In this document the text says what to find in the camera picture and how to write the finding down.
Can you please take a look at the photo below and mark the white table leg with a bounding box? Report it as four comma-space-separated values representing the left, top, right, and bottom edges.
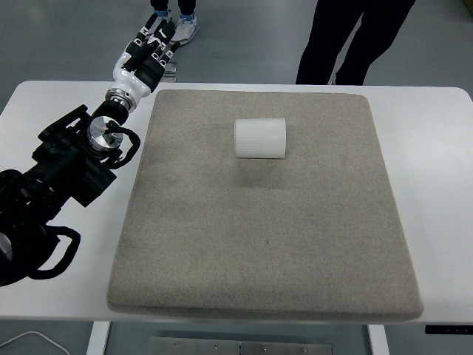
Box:
367, 324, 389, 355
86, 321, 111, 355

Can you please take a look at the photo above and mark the person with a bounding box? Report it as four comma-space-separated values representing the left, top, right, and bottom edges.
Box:
149, 0, 200, 47
295, 0, 417, 86

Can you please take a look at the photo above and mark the white ribbed cup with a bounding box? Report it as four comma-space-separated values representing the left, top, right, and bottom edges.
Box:
234, 117, 288, 160

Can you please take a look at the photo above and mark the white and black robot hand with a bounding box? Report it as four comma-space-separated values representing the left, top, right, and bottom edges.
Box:
109, 13, 182, 101

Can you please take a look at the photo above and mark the grey metal plate with screws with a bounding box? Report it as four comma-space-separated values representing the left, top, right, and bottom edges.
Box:
149, 336, 336, 355

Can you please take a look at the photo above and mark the white cable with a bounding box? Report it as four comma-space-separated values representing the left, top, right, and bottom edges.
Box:
0, 330, 69, 355

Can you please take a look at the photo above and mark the black table control panel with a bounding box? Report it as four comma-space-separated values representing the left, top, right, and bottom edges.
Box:
424, 325, 473, 336

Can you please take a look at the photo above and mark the grey fabric mat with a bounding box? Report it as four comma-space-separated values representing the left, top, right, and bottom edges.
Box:
106, 88, 424, 322

